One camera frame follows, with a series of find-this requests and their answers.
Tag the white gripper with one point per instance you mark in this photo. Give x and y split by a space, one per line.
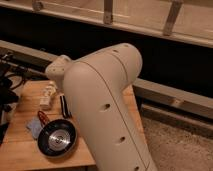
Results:
51 87

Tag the black white striped eraser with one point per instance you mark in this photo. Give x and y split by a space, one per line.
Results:
64 108

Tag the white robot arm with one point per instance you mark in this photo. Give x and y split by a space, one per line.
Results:
93 87

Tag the white tube bottle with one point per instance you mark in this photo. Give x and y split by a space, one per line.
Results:
45 101

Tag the blue cloth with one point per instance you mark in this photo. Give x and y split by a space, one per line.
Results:
35 127

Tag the black frying pan red handle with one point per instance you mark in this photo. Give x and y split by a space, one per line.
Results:
57 137

